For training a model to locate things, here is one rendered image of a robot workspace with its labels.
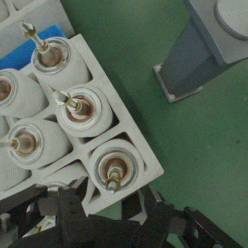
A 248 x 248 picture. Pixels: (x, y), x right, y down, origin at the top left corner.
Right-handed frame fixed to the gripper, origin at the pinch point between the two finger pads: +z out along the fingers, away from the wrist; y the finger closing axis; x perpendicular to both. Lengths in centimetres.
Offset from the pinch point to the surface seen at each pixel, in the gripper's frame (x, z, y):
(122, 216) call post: -15.1, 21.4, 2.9
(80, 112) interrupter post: 8.3, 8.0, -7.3
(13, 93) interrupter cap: 10.0, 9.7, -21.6
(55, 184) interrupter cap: -4.3, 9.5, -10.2
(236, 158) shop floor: 3, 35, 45
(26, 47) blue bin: 28, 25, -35
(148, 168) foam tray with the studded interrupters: -0.6, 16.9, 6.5
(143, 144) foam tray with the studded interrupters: 4.3, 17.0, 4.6
